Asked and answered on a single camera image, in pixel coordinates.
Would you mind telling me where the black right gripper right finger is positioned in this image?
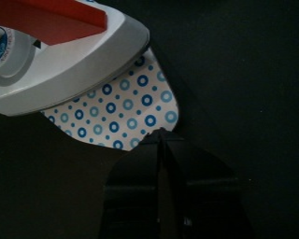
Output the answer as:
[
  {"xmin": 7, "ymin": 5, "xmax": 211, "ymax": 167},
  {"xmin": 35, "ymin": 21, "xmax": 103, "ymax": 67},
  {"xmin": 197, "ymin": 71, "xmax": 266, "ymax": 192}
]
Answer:
[{"xmin": 158, "ymin": 128, "xmax": 257, "ymax": 239}]

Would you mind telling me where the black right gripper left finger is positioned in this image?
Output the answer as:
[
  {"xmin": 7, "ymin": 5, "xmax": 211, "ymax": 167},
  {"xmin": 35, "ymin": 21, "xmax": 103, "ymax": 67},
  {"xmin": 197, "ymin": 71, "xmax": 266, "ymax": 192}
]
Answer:
[{"xmin": 99, "ymin": 127, "xmax": 166, "ymax": 239}]

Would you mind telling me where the white and red toy iron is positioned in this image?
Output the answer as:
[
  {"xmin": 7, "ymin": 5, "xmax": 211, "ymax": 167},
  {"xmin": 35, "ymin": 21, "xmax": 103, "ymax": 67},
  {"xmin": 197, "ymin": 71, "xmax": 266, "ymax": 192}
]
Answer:
[{"xmin": 0, "ymin": 0, "xmax": 152, "ymax": 118}]

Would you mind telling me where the blue-dotted white ironing board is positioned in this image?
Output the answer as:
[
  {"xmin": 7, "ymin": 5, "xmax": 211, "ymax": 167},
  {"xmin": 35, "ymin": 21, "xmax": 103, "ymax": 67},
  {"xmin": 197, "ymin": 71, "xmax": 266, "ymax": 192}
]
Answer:
[{"xmin": 40, "ymin": 46, "xmax": 181, "ymax": 152}]

